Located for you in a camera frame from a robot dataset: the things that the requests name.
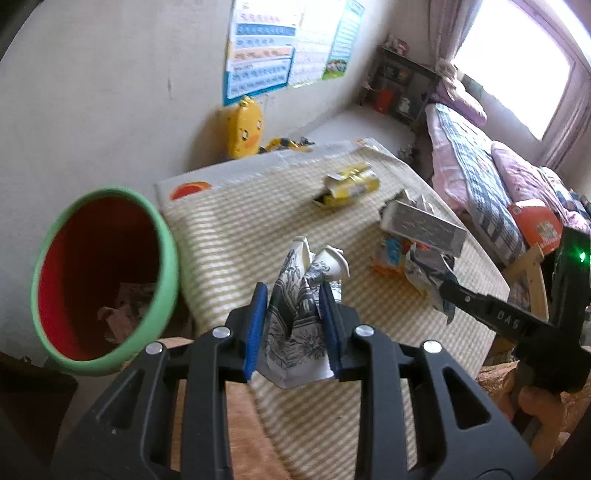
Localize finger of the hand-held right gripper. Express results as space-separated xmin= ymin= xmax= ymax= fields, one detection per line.
xmin=438 ymin=279 xmax=557 ymax=344

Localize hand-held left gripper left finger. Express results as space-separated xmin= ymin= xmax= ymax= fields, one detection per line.
xmin=53 ymin=281 xmax=271 ymax=480

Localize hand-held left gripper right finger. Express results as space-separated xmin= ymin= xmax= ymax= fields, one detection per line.
xmin=318 ymin=281 xmax=539 ymax=480

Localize black-and-white printed paper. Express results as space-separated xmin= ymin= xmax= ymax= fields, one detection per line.
xmin=256 ymin=236 xmax=349 ymax=389

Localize grey paper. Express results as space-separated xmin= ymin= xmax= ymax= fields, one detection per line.
xmin=404 ymin=242 xmax=460 ymax=326

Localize white snack box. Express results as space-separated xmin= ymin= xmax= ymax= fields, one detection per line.
xmin=379 ymin=199 xmax=467 ymax=258

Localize orange and blue wrapper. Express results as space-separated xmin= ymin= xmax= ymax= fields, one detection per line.
xmin=372 ymin=234 xmax=411 ymax=278

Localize yellow carton box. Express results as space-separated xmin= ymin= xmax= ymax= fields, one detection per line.
xmin=314 ymin=162 xmax=382 ymax=212

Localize green bin red inside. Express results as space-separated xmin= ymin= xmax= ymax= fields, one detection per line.
xmin=30 ymin=187 xmax=181 ymax=376

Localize person's right hand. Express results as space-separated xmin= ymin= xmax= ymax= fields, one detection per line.
xmin=510 ymin=385 xmax=561 ymax=432

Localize wooden chair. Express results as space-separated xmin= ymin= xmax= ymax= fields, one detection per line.
xmin=487 ymin=244 xmax=550 ymax=361

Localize orange book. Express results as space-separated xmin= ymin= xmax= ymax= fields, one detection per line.
xmin=508 ymin=198 xmax=566 ymax=257

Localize purple quilt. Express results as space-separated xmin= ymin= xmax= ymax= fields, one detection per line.
xmin=490 ymin=141 xmax=591 ymax=222

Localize bed with plaid quilt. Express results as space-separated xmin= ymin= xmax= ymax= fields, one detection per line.
xmin=425 ymin=102 xmax=591 ymax=259

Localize yellow toy excavator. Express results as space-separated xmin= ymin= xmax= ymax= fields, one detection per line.
xmin=261 ymin=136 xmax=317 ymax=155

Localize pink pillow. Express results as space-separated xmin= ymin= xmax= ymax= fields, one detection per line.
xmin=431 ymin=80 xmax=488 ymax=127

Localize yellow duck toy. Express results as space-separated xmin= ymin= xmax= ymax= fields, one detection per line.
xmin=225 ymin=96 xmax=265 ymax=161

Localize dark metal shelf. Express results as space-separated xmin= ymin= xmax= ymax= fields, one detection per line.
xmin=360 ymin=44 xmax=441 ymax=127

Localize beige folded cloth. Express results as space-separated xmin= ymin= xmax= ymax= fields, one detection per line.
xmin=436 ymin=58 xmax=467 ymax=84

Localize dark wooden furniture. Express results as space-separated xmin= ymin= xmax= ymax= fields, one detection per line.
xmin=0 ymin=351 xmax=79 ymax=467

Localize bright window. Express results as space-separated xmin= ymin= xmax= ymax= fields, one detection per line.
xmin=450 ymin=0 xmax=578 ymax=141

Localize purple curtain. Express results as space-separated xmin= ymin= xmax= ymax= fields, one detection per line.
xmin=427 ymin=0 xmax=472 ymax=65

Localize large blue-bordered wall poster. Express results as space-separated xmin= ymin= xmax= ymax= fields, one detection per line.
xmin=222 ymin=0 xmax=301 ymax=107

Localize white and pink wall poster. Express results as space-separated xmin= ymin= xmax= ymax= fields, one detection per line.
xmin=288 ymin=0 xmax=345 ymax=88

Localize teal wall poster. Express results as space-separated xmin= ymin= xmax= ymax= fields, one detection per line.
xmin=321 ymin=0 xmax=365 ymax=81

